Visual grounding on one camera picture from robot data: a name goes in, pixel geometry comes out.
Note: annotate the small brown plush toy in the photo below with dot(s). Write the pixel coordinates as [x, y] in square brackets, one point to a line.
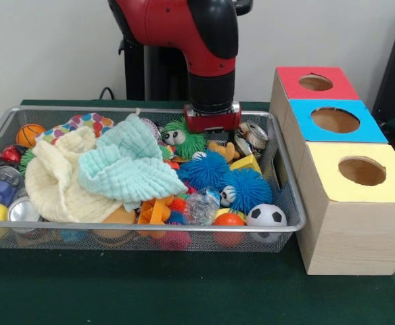
[222, 150]

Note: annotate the shallow mesh bin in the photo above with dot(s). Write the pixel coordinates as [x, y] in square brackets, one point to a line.
[82, 237]

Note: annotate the red ball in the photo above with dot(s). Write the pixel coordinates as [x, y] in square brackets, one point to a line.
[228, 220]

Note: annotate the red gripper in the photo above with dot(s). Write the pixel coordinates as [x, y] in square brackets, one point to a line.
[214, 122]

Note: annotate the wooden box with three holes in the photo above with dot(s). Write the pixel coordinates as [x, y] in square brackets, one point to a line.
[353, 237]

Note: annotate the polka dot cloth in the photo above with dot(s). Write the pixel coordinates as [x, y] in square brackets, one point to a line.
[89, 122]

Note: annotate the cream muslin cloth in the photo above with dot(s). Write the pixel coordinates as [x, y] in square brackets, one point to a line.
[55, 189]

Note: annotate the small orange basketball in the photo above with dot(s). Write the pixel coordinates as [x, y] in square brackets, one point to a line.
[28, 135]

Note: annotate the crushed metal can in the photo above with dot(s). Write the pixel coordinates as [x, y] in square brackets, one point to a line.
[251, 139]

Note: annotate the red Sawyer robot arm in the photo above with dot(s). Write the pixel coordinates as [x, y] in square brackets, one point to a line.
[184, 30]

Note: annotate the small soccer ball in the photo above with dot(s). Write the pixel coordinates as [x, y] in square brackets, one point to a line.
[266, 215]

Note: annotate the blue spiky ball with eyes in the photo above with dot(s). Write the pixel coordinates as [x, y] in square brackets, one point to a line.
[248, 191]

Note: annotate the light blue muslin cloth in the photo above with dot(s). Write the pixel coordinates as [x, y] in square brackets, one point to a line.
[133, 169]

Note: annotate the large green spiky ball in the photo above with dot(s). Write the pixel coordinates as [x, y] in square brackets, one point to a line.
[187, 145]

